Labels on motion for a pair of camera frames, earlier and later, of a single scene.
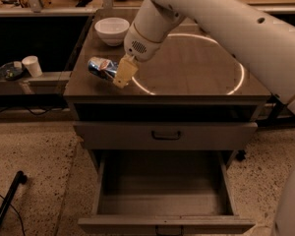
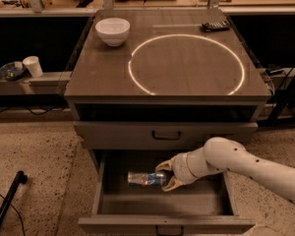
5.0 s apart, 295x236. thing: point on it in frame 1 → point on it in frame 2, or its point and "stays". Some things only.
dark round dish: x=11 y=70 stays
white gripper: x=142 y=45 → x=181 y=171
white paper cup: x=32 y=65 stays
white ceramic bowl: x=112 y=29 stays
